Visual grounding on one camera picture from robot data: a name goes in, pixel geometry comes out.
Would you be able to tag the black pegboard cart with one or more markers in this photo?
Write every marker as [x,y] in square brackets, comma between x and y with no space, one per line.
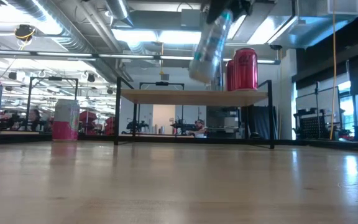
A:
[311,124]

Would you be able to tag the black background station frame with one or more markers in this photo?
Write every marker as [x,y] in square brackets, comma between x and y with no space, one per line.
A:
[30,102]
[162,83]

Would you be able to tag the wooden shelf with black legs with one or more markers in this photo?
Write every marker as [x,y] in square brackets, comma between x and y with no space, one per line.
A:
[194,97]

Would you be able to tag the long ceiling light strip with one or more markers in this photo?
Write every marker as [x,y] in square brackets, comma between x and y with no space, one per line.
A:
[64,54]

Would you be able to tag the black aluminium table frame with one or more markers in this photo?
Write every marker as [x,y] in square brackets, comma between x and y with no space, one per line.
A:
[197,140]

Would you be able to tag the red can with black script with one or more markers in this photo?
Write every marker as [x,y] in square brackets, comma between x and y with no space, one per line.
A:
[245,70]

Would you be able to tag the person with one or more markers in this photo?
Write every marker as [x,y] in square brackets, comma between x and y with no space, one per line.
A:
[36,119]
[199,127]

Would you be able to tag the black background robot arm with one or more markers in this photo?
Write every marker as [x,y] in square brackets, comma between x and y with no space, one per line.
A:
[183,126]
[135,126]

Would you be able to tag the red tool cabinet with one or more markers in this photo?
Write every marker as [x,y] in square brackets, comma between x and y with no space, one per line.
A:
[110,124]
[87,119]

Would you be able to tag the silver ventilation duct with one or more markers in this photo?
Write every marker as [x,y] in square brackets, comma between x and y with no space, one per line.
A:
[73,37]

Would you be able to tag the tall white Celsius can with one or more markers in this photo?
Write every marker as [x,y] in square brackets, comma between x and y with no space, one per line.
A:
[210,49]

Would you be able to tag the black tripod stand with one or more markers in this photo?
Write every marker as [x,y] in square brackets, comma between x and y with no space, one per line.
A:
[316,109]

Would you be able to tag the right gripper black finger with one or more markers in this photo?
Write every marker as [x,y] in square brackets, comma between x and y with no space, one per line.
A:
[214,7]
[242,5]

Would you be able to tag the black fabric panel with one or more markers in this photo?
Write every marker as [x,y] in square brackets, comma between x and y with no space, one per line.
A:
[261,121]

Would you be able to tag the pink and white Spindrift can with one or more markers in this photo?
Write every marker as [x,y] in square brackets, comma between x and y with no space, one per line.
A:
[65,124]

